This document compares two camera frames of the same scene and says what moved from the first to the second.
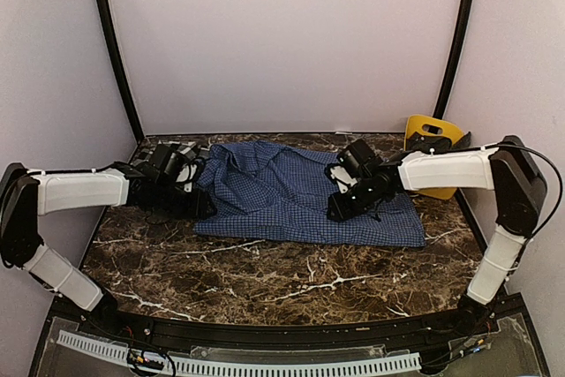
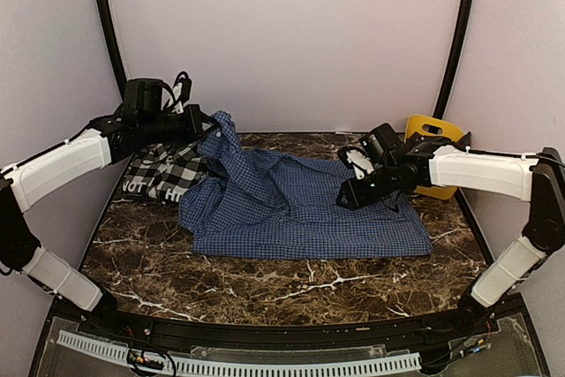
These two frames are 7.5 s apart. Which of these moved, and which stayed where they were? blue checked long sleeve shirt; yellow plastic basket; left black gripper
Moved: blue checked long sleeve shirt; left black gripper
Stayed: yellow plastic basket
